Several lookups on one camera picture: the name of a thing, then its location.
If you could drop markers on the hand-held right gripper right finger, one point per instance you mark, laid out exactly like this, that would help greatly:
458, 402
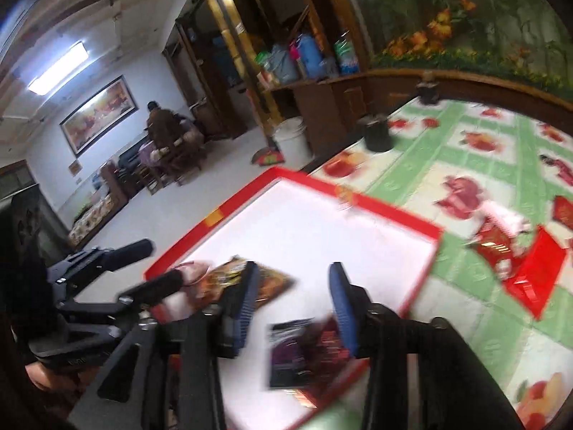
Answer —
344, 311

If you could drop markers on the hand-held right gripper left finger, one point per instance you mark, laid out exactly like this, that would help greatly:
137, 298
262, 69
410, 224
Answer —
244, 309

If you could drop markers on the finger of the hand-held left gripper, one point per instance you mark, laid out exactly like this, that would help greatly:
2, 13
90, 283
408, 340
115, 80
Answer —
156, 284
132, 249

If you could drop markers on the orange brown snack packet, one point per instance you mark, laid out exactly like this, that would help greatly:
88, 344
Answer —
264, 284

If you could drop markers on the red black snack packet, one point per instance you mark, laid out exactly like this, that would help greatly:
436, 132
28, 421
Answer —
327, 338

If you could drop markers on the pink snack packet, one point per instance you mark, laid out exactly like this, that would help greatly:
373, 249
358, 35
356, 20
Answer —
193, 273

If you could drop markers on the dark purple snack packet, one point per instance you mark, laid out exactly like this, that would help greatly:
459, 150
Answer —
288, 356

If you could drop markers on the red-rimmed white tray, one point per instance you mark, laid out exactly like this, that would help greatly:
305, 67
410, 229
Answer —
291, 233

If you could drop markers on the red white patterned snack packet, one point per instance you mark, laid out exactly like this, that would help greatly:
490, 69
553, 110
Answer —
494, 248

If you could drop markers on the wooden bench with cushion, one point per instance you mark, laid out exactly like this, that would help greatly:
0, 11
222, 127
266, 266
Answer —
94, 217

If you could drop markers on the wooden chair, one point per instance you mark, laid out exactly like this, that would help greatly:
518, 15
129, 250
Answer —
156, 170

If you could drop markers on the green fruit-print tablecloth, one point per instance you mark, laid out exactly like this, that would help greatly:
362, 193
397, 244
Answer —
452, 291

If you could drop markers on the colourful hand fan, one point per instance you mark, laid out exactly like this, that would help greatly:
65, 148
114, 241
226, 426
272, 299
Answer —
268, 157

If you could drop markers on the white plastic bucket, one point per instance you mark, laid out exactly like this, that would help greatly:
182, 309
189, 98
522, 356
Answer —
293, 142

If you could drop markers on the black jar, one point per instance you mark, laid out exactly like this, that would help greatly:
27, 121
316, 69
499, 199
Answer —
427, 90
377, 134

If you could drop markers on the ceiling light panel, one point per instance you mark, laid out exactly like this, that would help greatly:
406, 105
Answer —
58, 68

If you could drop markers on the wooden shelf cabinet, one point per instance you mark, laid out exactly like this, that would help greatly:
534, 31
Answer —
322, 101

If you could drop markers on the grey-blue plastic jug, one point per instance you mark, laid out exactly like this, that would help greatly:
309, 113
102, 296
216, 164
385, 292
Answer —
283, 66

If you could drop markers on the blue plastic bottle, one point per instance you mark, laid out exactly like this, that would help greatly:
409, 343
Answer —
309, 56

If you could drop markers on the green plastic bottle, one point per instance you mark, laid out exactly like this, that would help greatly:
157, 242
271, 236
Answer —
347, 53

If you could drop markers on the flower mural panel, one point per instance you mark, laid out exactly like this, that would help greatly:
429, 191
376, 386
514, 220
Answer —
452, 18

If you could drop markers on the framed wall painting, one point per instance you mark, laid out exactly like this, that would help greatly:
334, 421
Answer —
98, 114

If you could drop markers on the golden door frame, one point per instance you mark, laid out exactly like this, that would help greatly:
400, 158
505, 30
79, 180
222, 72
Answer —
226, 22

